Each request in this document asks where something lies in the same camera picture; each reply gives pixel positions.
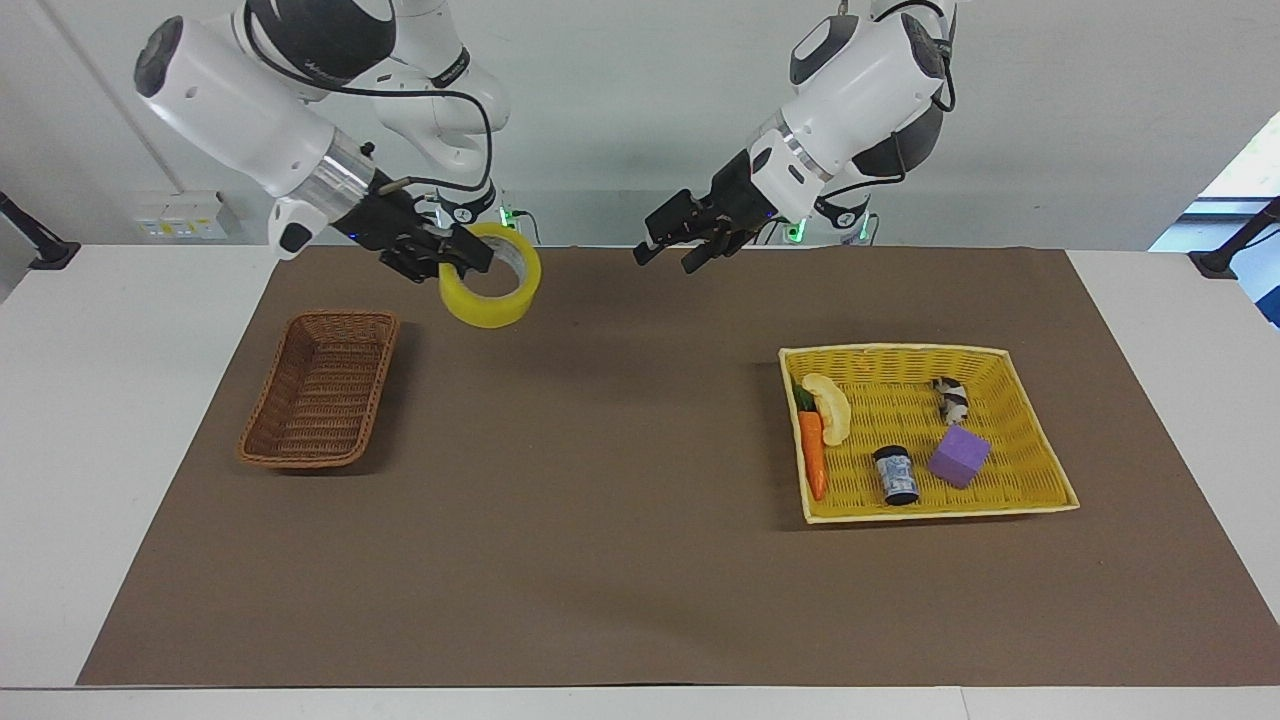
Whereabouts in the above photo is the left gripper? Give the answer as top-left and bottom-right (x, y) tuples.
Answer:
(632, 149), (778, 274)

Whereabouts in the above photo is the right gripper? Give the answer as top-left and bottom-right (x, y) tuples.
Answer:
(333, 172), (497, 287)

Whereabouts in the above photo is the yellow tape roll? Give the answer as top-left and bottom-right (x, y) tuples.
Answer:
(438, 222), (544, 330)

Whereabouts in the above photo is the brown wicker basket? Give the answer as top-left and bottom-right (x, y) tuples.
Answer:
(236, 309), (402, 470)

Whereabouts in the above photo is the yellow woven basket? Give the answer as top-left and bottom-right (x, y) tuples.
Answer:
(777, 343), (1082, 526)

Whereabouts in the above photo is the cream toy banana slice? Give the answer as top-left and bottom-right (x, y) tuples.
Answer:
(801, 372), (854, 448)

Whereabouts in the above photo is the orange toy carrot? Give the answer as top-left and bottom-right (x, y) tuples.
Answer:
(794, 384), (830, 502)

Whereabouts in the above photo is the black and white toy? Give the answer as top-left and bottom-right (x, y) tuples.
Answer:
(931, 376), (972, 427)

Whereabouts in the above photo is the small blue labelled can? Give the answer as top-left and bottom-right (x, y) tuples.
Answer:
(871, 444), (921, 507)

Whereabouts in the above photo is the purple foam cube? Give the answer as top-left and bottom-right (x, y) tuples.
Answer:
(926, 424), (993, 490)

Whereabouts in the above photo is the black stand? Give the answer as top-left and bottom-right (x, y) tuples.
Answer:
(1187, 196), (1280, 280)
(0, 190), (82, 272)

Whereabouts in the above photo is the black cable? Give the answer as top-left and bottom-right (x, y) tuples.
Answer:
(240, 5), (496, 196)
(812, 0), (961, 213)

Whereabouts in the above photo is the white wall socket box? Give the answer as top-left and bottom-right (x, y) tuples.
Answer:
(134, 189), (242, 242)

